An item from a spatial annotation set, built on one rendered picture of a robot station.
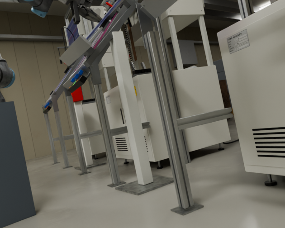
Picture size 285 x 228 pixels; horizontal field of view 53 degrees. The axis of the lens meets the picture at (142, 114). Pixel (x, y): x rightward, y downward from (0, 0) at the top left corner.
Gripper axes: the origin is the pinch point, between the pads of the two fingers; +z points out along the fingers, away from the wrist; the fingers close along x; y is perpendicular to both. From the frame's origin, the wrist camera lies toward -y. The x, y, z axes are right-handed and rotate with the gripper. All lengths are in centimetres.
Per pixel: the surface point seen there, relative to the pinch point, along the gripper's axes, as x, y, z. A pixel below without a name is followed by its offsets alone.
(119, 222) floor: -46, -94, 24
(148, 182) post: -14, -75, 51
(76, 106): 116, -20, 33
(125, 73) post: -14.0, -26.6, 19.4
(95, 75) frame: 9.0, -26.5, 11.1
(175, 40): 9, 24, 54
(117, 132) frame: 9, -52, 35
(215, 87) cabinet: 6, 7, 95
